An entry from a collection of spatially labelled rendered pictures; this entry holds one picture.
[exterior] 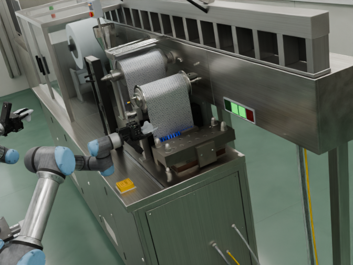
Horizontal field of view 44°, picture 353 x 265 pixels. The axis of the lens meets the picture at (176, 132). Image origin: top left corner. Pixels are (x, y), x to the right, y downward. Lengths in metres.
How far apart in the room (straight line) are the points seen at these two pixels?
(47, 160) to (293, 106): 0.99
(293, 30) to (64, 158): 1.00
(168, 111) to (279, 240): 1.31
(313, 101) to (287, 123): 0.21
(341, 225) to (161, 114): 0.99
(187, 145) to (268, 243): 1.18
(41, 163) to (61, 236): 1.85
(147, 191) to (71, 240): 1.55
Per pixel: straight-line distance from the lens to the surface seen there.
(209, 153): 2.19
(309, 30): 1.56
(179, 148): 2.15
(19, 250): 1.75
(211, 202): 2.27
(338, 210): 2.06
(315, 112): 1.64
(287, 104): 1.76
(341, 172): 1.96
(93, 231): 3.58
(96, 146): 2.14
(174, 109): 2.27
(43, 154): 1.87
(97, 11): 2.65
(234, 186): 2.30
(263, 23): 1.75
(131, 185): 2.16
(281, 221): 3.28
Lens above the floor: 1.99
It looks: 24 degrees down
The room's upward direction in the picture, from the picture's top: 11 degrees counter-clockwise
